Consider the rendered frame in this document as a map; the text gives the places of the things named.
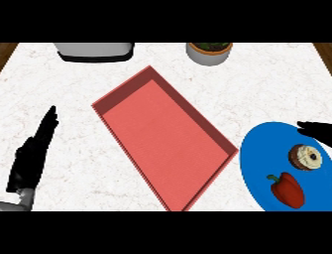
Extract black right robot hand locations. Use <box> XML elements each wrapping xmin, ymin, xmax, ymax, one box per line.
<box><xmin>296</xmin><ymin>120</ymin><xmax>332</xmax><ymax>157</ymax></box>

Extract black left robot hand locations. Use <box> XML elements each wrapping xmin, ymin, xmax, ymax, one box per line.
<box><xmin>5</xmin><ymin>105</ymin><xmax>61</xmax><ymax>194</ymax></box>

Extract blue plate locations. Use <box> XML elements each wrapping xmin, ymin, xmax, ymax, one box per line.
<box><xmin>240</xmin><ymin>121</ymin><xmax>332</xmax><ymax>212</ymax></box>

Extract red bell pepper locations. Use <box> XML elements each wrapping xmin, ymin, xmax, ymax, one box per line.
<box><xmin>265</xmin><ymin>172</ymin><xmax>306</xmax><ymax>210</ymax></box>

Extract red cardboard box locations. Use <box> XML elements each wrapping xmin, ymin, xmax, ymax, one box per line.
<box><xmin>90</xmin><ymin>64</ymin><xmax>241</xmax><ymax>212</ymax></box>

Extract cream frosted donut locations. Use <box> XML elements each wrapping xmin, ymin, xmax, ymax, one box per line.
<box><xmin>287</xmin><ymin>143</ymin><xmax>324</xmax><ymax>172</ymax></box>

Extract white and black appliance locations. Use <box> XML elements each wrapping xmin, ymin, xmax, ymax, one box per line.
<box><xmin>54</xmin><ymin>42</ymin><xmax>136</xmax><ymax>64</ymax></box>

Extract grey potted plant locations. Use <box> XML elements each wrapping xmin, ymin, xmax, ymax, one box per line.
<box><xmin>185</xmin><ymin>42</ymin><xmax>235</xmax><ymax>66</ymax></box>

